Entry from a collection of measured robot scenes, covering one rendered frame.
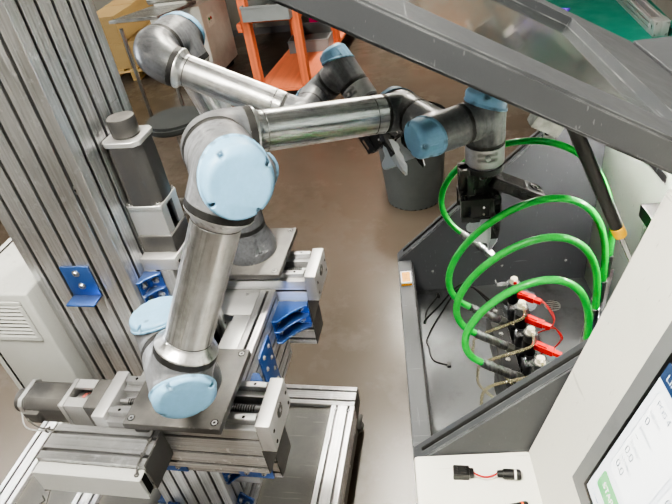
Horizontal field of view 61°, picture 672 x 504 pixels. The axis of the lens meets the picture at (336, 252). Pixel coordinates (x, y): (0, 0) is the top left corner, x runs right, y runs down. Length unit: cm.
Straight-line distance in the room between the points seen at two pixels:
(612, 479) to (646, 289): 27
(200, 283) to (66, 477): 64
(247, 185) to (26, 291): 76
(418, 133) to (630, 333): 46
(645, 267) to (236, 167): 58
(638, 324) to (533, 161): 76
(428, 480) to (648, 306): 53
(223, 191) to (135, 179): 45
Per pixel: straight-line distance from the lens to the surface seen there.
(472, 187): 117
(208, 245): 93
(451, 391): 148
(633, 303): 89
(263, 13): 488
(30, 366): 169
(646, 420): 85
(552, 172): 158
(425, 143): 102
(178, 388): 105
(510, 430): 115
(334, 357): 272
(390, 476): 232
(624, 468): 90
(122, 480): 137
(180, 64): 143
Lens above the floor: 198
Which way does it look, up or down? 36 degrees down
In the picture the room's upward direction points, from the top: 10 degrees counter-clockwise
